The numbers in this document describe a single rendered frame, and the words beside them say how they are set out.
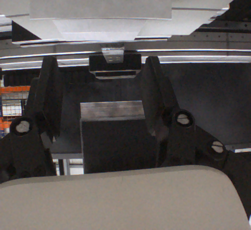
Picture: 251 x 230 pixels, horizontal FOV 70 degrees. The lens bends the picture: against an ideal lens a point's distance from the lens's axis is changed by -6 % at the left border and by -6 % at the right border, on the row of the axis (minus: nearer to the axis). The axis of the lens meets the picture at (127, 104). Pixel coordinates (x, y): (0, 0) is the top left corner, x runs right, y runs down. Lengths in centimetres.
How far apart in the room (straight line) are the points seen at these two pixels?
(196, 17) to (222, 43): 37
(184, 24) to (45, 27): 14
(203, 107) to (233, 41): 34
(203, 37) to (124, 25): 37
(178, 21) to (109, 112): 14
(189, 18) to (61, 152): 73
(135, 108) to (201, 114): 60
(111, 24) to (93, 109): 11
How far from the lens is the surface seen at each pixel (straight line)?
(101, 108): 25
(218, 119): 87
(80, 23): 19
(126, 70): 44
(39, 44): 28
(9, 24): 31
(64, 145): 82
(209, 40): 55
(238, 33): 60
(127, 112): 25
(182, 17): 19
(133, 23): 19
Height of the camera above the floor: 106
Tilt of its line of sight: 5 degrees up
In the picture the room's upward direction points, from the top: 178 degrees clockwise
